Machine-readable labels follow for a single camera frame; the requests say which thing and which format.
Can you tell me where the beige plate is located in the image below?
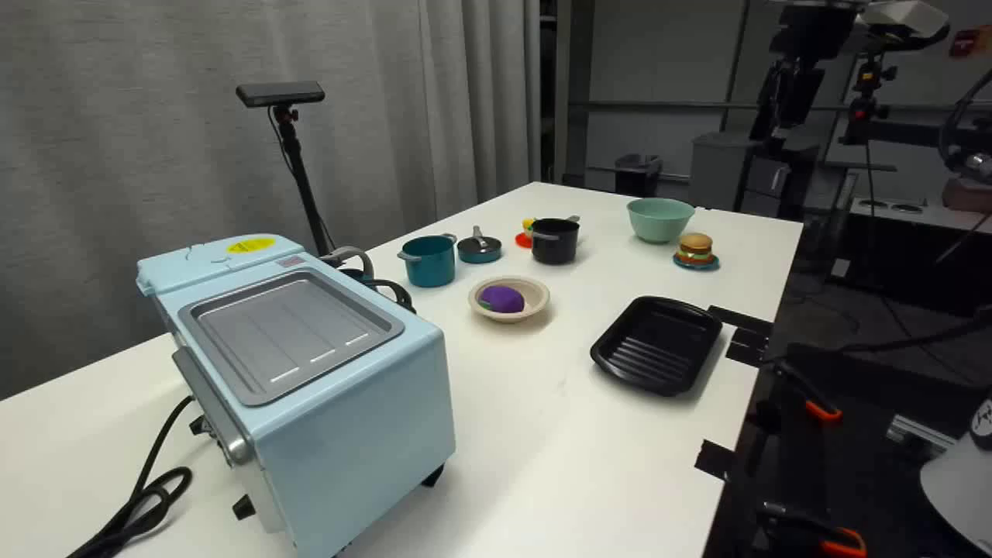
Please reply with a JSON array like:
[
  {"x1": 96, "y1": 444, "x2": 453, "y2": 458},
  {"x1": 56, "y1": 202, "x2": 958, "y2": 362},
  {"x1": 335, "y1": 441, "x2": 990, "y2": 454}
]
[{"x1": 468, "y1": 275, "x2": 550, "y2": 322}]

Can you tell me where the teal pot lid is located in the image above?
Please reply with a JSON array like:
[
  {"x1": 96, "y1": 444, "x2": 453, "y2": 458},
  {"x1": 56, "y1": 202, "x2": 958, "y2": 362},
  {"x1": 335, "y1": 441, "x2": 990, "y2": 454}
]
[{"x1": 457, "y1": 225, "x2": 503, "y2": 263}]

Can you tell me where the black saucepan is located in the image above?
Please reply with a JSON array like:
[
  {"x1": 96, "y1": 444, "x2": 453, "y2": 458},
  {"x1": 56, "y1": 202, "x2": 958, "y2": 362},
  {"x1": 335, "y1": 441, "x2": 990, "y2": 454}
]
[{"x1": 530, "y1": 215, "x2": 579, "y2": 263}]

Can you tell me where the teal pot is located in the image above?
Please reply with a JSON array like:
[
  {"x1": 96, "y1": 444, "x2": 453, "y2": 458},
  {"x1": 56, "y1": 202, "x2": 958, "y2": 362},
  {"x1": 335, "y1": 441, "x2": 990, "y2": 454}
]
[{"x1": 399, "y1": 235, "x2": 457, "y2": 289}]

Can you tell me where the mint green bowl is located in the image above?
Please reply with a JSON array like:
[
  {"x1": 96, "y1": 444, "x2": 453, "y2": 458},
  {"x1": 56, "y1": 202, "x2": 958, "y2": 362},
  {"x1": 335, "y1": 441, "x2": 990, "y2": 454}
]
[{"x1": 627, "y1": 199, "x2": 696, "y2": 245}]

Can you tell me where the black grill tray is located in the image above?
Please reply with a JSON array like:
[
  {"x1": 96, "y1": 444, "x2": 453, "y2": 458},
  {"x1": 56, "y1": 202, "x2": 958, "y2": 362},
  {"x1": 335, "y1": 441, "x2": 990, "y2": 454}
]
[{"x1": 590, "y1": 296, "x2": 722, "y2": 397}]

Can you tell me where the toy burger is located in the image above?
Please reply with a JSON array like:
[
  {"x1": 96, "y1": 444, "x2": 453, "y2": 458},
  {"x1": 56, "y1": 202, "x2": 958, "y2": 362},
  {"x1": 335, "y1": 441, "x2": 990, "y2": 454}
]
[{"x1": 674, "y1": 231, "x2": 719, "y2": 269}]

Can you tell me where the light blue toaster oven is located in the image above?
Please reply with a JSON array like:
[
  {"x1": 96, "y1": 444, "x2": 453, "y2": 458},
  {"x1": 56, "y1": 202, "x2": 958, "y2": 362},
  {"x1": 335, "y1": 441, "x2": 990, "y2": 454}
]
[{"x1": 137, "y1": 231, "x2": 457, "y2": 558}]

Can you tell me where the orange black clamp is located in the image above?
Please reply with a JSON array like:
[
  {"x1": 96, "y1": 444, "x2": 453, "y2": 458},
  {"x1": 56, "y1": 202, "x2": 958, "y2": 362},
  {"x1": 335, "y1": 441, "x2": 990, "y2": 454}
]
[
  {"x1": 757, "y1": 501, "x2": 868, "y2": 558},
  {"x1": 771, "y1": 362, "x2": 842, "y2": 424}
]

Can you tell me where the orange black clamp lower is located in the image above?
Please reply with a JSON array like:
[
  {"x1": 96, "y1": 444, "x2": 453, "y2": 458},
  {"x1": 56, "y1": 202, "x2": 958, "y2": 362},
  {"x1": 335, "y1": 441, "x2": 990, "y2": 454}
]
[{"x1": 757, "y1": 501, "x2": 868, "y2": 558}]

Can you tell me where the camera on black stand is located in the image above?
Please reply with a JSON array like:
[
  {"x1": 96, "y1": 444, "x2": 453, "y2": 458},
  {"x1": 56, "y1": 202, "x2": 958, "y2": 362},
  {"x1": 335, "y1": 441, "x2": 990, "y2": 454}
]
[{"x1": 237, "y1": 79, "x2": 333, "y2": 255}]

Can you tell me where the black power cable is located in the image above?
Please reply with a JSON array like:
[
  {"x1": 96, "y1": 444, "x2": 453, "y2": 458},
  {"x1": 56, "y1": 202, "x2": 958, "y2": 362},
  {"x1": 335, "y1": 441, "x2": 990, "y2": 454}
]
[{"x1": 64, "y1": 394, "x2": 198, "y2": 558}]

